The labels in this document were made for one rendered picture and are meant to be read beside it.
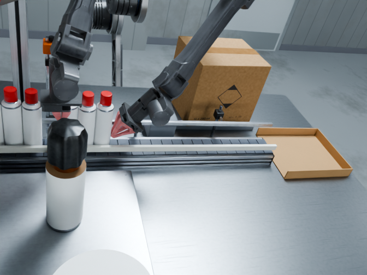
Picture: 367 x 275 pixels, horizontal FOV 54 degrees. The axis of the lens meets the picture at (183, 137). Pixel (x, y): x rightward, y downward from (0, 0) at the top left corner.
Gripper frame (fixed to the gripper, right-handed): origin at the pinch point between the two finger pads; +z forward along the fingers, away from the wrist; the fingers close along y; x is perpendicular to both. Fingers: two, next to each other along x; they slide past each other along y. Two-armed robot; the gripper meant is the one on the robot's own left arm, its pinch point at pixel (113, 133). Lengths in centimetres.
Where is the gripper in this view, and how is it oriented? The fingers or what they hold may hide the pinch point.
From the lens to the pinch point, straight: 117.9
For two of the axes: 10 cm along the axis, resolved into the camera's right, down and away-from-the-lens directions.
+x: 6.2, 4.8, 6.2
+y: 2.6, 6.2, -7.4
